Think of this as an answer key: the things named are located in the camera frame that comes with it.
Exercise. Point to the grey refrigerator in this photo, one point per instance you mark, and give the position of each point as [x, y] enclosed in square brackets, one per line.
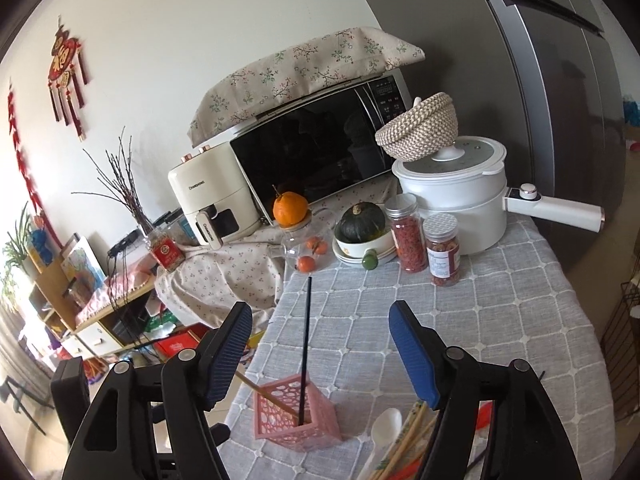
[536, 75]

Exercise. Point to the goji berry jar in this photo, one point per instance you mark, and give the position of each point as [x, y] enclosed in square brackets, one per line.
[406, 225]

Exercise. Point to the red dried fruit jar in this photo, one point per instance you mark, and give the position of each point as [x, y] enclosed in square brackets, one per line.
[442, 248]

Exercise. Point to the white ceramic bowl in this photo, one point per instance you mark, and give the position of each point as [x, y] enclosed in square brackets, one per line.
[368, 255]

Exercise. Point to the grey checked tablecloth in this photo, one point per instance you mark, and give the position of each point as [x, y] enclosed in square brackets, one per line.
[373, 340]

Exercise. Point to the large orange fruit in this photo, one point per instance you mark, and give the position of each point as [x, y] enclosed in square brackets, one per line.
[289, 208]

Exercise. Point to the dark green squash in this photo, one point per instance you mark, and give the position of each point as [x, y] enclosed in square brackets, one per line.
[361, 223]

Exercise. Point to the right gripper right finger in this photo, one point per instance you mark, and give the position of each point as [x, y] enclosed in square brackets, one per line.
[526, 437]

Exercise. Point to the white electric cooking pot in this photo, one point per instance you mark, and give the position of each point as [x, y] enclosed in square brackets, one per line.
[468, 180]

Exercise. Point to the cream air fryer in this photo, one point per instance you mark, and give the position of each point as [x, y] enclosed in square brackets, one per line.
[214, 196]

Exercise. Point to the woven rope basket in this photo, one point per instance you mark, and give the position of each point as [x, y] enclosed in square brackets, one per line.
[425, 129]

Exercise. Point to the red Chinese knot ornament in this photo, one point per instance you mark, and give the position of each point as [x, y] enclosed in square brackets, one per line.
[67, 76]

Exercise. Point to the bare wooden chopstick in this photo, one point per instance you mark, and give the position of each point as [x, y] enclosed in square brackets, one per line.
[266, 395]

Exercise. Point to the red plastic spoon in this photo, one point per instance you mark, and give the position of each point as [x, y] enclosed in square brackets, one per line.
[483, 420]

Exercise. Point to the pink perforated utensil basket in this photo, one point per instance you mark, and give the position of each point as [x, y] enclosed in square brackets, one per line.
[270, 423]

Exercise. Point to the red label spice jar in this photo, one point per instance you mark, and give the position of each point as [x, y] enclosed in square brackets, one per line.
[165, 250]

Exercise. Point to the glass jar with oranges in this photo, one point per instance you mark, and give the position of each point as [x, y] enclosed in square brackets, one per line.
[307, 247]

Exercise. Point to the white plastic spoon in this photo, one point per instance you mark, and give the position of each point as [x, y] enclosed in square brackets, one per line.
[385, 429]

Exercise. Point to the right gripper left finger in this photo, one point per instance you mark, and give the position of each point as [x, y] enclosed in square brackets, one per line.
[149, 422]

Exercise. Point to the red box on floor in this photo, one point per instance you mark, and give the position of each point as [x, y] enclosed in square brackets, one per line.
[185, 338]

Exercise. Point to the cherry print cloth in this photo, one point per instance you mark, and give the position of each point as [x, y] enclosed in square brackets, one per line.
[209, 282]

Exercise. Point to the paper-wrapped wooden chopsticks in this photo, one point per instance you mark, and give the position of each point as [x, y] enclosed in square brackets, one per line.
[408, 432]

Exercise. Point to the black wire rack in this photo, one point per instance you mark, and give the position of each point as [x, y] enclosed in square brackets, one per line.
[620, 347]

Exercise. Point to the vase with dry twigs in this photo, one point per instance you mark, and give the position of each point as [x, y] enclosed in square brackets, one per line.
[118, 180]

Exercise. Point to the black microwave oven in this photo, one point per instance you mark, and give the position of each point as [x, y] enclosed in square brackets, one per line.
[322, 144]

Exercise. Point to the floral cloth cover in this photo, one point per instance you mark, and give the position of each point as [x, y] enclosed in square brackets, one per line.
[297, 72]

